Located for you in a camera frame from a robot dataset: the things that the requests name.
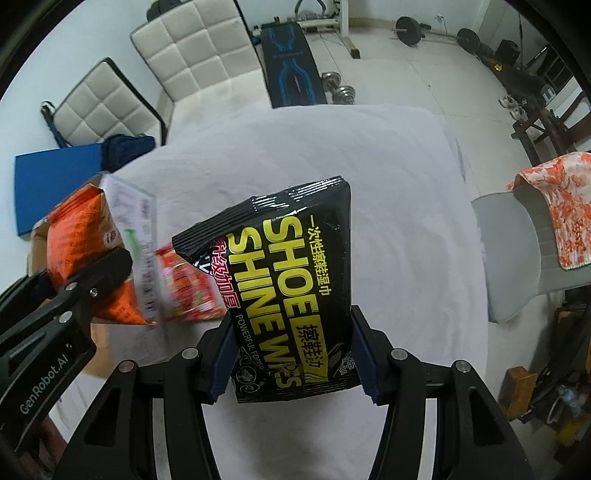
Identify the clear packet with white label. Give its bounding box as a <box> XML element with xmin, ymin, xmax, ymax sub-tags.
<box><xmin>99</xmin><ymin>172</ymin><xmax>168</xmax><ymax>324</ymax></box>

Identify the brown cardboard box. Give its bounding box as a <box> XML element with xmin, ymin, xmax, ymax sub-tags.
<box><xmin>25</xmin><ymin>217</ymin><xmax>56</xmax><ymax>278</ymax></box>

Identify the orange floral towel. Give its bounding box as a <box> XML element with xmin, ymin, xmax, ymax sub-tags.
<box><xmin>505</xmin><ymin>151</ymin><xmax>591</xmax><ymax>271</ymax></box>

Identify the wooden block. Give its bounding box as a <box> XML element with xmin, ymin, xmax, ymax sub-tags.
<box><xmin>505</xmin><ymin>366</ymin><xmax>533</xmax><ymax>419</ymax></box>

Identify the black shoe wipes packet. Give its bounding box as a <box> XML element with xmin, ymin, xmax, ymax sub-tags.
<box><xmin>172</xmin><ymin>175</ymin><xmax>363</xmax><ymax>405</ymax></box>

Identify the black and blue weight bench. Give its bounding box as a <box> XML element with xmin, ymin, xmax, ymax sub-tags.
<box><xmin>256</xmin><ymin>22</ymin><xmax>327</xmax><ymax>110</ymax></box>

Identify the blue foam mat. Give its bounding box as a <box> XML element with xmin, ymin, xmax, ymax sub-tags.
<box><xmin>14</xmin><ymin>142</ymin><xmax>110</xmax><ymax>239</ymax></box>

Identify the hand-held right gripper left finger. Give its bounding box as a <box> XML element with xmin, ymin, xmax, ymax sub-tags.
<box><xmin>65</xmin><ymin>318</ymin><xmax>238</xmax><ymax>480</ymax></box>

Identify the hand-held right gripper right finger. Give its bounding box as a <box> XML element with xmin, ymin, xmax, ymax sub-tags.
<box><xmin>350</xmin><ymin>305</ymin><xmax>523</xmax><ymax>480</ymax></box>

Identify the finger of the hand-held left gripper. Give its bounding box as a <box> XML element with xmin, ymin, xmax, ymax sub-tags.
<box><xmin>0</xmin><ymin>270</ymin><xmax>59</xmax><ymax>329</ymax></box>
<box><xmin>0</xmin><ymin>248</ymin><xmax>136</xmax><ymax>366</ymax></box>

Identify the red snack packet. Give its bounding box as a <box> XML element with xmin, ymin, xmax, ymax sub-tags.
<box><xmin>154</xmin><ymin>244</ymin><xmax>230</xmax><ymax>322</ymax></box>

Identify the dark clutter pile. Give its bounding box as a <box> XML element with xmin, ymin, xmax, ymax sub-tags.
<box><xmin>531</xmin><ymin>351</ymin><xmax>588</xmax><ymax>426</ymax></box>

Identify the dark blue knitted cloth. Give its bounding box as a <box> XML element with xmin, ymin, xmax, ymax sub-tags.
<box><xmin>102</xmin><ymin>133</ymin><xmax>156</xmax><ymax>174</ymax></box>

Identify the dark wooden table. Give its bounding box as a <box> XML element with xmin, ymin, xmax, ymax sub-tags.
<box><xmin>493</xmin><ymin>59</ymin><xmax>591</xmax><ymax>163</ymax></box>

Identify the orange snack packet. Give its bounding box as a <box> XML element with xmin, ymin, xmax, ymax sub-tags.
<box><xmin>45</xmin><ymin>184</ymin><xmax>158</xmax><ymax>326</ymax></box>

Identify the chrome dumbbell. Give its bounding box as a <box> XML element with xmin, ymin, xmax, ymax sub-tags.
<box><xmin>320</xmin><ymin>71</ymin><xmax>359</xmax><ymax>105</ymax></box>

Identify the large white quilted chair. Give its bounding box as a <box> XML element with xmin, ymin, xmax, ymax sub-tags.
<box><xmin>130</xmin><ymin>0</ymin><xmax>273</xmax><ymax>144</ymax></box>

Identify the small white quilted chair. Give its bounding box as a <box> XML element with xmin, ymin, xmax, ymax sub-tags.
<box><xmin>42</xmin><ymin>57</ymin><xmax>168</xmax><ymax>149</ymax></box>

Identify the white tablecloth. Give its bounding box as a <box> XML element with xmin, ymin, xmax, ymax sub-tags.
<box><xmin>28</xmin><ymin>104</ymin><xmax>491</xmax><ymax>480</ymax></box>

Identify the grey chair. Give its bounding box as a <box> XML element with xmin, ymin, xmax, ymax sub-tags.
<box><xmin>471</xmin><ymin>185</ymin><xmax>591</xmax><ymax>325</ymax></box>

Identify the barbell with black plates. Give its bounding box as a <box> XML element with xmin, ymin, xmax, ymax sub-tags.
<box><xmin>392</xmin><ymin>16</ymin><xmax>482</xmax><ymax>54</ymax></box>

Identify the white exercise machine frame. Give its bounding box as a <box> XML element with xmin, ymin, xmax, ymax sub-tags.
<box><xmin>295</xmin><ymin>0</ymin><xmax>362</xmax><ymax>59</ymax></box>

